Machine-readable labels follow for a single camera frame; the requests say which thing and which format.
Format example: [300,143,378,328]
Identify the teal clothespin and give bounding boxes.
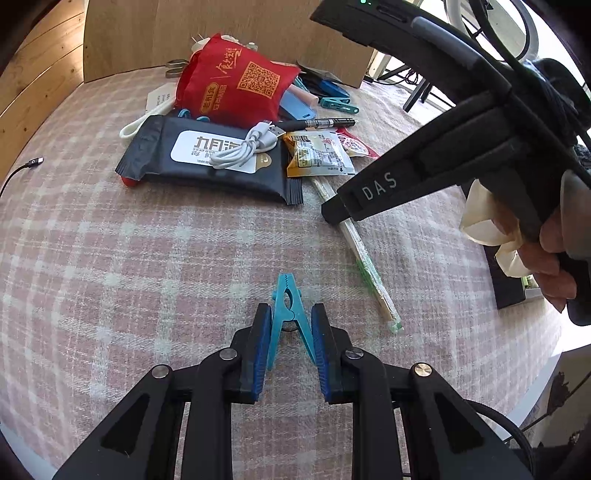
[266,273,315,371]
[320,97,360,115]

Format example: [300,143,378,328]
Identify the clear chopsticks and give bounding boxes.
[310,174,404,335]

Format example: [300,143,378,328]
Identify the yellow snack packet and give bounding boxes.
[281,131,356,178]

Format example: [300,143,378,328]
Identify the white usb cable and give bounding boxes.
[209,121,287,171]

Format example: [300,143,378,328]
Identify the person right hand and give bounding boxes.
[518,171,590,312]

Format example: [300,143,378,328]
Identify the red coffee sachet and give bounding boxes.
[335,128,380,160]

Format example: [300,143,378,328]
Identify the black storage tray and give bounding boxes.
[484,246,526,310]

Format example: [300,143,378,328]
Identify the pink plaid tablecloth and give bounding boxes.
[1,69,564,466]

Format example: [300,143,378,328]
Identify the teal clothespin on table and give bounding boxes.
[320,97,360,115]

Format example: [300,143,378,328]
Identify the black pen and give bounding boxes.
[276,118,356,132]

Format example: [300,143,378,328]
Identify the black wet wipes pack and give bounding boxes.
[115,115,304,206]

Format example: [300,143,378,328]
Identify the blue silicone tag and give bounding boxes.
[280,91,315,121]

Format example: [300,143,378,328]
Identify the red fabric pouch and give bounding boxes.
[175,34,300,129]

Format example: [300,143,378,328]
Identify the brown cardboard panel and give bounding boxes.
[83,0,373,87]

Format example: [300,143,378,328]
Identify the white ring light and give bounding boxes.
[444,0,539,61]

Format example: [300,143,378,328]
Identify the black usb cable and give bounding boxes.
[0,156,45,199]

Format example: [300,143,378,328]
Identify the wooden plank wall panel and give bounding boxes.
[1,0,87,177]

